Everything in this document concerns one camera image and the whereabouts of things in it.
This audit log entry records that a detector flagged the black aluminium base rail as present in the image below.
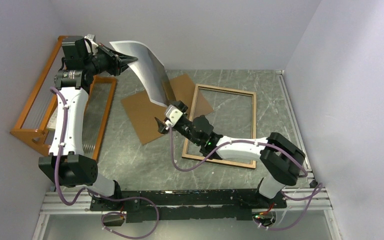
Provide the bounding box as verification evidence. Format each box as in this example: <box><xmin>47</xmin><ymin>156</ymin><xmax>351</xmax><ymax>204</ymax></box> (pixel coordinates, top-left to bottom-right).
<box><xmin>39</xmin><ymin>187</ymin><xmax>333</xmax><ymax>223</ymax></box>

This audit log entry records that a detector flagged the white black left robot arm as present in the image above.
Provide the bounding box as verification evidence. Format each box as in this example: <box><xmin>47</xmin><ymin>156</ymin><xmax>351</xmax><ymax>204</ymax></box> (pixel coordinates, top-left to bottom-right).
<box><xmin>38</xmin><ymin>36</ymin><xmax>138</xmax><ymax>210</ymax></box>

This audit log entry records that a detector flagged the white red small box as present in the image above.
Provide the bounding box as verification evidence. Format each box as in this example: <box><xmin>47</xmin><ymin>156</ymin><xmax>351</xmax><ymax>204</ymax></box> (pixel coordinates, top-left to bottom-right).
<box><xmin>46</xmin><ymin>107</ymin><xmax>58</xmax><ymax>131</ymax></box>

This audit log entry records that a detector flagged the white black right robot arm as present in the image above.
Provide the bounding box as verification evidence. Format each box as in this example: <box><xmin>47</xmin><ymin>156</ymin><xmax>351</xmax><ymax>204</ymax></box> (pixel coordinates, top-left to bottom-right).
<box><xmin>156</xmin><ymin>101</ymin><xmax>308</xmax><ymax>208</ymax></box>

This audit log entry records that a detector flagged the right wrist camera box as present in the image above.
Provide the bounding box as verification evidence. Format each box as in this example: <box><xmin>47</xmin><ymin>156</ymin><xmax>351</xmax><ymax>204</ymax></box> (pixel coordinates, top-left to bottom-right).
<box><xmin>164</xmin><ymin>104</ymin><xmax>184</xmax><ymax>128</ymax></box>

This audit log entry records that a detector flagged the wooden picture frame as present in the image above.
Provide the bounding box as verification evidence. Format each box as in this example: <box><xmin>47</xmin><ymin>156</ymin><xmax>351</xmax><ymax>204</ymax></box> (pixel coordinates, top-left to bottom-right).
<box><xmin>181</xmin><ymin>83</ymin><xmax>258</xmax><ymax>170</ymax></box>

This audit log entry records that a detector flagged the brown backing board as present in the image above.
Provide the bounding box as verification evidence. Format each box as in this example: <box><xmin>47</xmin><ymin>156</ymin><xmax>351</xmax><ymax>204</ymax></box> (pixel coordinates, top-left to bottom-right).
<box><xmin>121</xmin><ymin>74</ymin><xmax>196</xmax><ymax>145</ymax></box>

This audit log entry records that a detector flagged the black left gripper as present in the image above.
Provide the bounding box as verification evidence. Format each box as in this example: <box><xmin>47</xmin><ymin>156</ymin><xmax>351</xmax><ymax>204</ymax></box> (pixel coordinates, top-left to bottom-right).
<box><xmin>83</xmin><ymin>43</ymin><xmax>138</xmax><ymax>77</ymax></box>

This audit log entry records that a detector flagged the landscape photo print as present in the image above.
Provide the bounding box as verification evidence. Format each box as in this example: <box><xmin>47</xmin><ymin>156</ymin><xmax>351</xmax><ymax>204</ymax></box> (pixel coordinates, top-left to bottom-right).
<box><xmin>110</xmin><ymin>40</ymin><xmax>176</xmax><ymax>107</ymax></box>

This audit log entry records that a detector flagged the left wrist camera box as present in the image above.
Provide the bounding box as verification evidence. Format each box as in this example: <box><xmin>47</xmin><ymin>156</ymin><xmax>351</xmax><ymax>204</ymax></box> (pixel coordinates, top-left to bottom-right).
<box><xmin>84</xmin><ymin>34</ymin><xmax>96</xmax><ymax>45</ymax></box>

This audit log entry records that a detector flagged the orange wooden rack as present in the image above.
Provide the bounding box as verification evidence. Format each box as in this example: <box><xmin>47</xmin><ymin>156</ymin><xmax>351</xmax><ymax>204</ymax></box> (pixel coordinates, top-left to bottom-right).
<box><xmin>10</xmin><ymin>35</ymin><xmax>117</xmax><ymax>160</ymax></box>

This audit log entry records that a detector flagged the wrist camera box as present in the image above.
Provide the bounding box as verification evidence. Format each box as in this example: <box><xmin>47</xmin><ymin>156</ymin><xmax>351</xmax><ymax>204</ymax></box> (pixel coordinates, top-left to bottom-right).
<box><xmin>84</xmin><ymin>34</ymin><xmax>96</xmax><ymax>45</ymax></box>
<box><xmin>164</xmin><ymin>104</ymin><xmax>184</xmax><ymax>128</ymax></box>

